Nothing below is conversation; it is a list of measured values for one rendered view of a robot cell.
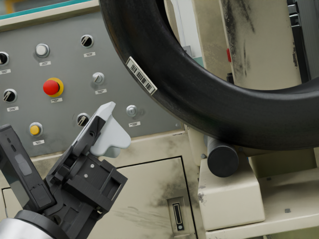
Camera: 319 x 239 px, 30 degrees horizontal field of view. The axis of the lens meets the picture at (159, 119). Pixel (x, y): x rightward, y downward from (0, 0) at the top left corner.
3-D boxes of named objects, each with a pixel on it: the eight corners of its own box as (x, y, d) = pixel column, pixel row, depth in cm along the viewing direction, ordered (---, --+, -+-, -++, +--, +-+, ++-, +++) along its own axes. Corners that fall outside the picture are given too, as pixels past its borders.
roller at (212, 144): (204, 130, 119) (226, 123, 119) (211, 151, 119) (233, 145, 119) (202, 151, 84) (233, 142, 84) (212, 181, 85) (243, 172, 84)
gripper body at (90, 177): (108, 191, 80) (62, 267, 73) (56, 153, 79) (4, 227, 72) (131, 173, 74) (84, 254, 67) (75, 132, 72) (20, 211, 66)
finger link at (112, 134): (140, 124, 82) (108, 175, 77) (105, 98, 81) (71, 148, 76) (150, 115, 79) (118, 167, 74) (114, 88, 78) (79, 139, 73)
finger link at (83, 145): (98, 132, 79) (65, 182, 74) (87, 124, 78) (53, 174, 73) (112, 118, 75) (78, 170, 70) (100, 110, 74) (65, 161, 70)
